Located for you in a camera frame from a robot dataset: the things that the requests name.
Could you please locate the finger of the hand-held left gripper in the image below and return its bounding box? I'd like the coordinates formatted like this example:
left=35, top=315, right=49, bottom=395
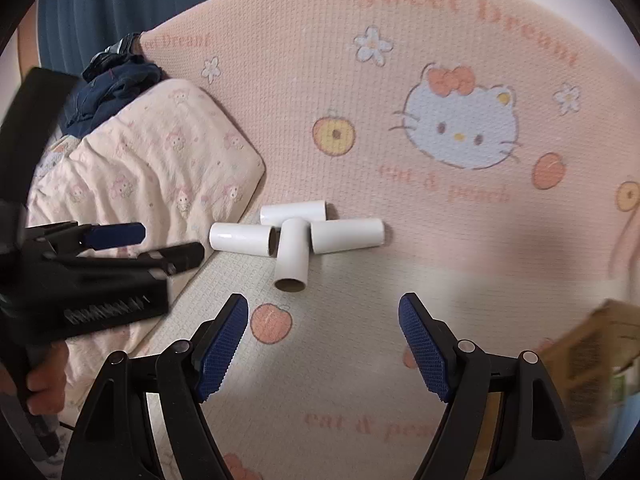
left=132, top=241, right=206, bottom=277
left=30, top=222, right=147, bottom=259

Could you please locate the dark blue clothing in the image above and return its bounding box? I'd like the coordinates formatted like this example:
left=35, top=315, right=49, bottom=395
left=65, top=32, right=169, bottom=139

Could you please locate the person's left hand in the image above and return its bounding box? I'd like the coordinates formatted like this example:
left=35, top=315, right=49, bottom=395
left=24, top=342, right=69, bottom=417

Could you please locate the pink printed bed mat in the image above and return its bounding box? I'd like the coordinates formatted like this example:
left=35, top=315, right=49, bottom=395
left=134, top=0, right=640, bottom=480

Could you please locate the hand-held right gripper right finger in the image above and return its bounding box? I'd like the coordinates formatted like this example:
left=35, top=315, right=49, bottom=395
left=397, top=292, right=587, bottom=480

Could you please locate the cream printed blanket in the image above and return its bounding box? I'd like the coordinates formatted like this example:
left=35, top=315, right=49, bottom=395
left=25, top=77, right=267, bottom=397

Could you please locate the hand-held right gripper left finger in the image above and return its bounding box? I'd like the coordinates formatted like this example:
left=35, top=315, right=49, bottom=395
left=61, top=293, right=250, bottom=480

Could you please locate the blue ribbed curtain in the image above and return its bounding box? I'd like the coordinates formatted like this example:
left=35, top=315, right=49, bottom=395
left=36, top=0, right=396, bottom=79

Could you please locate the white cardboard tube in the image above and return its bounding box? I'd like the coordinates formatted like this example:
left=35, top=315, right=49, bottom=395
left=208, top=222, right=277, bottom=259
left=259, top=200, right=329, bottom=225
left=273, top=217, right=312, bottom=294
left=309, top=217, right=386, bottom=255

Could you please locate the brown cardboard box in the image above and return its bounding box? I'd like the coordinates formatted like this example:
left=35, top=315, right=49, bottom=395
left=542, top=298, right=640, bottom=443

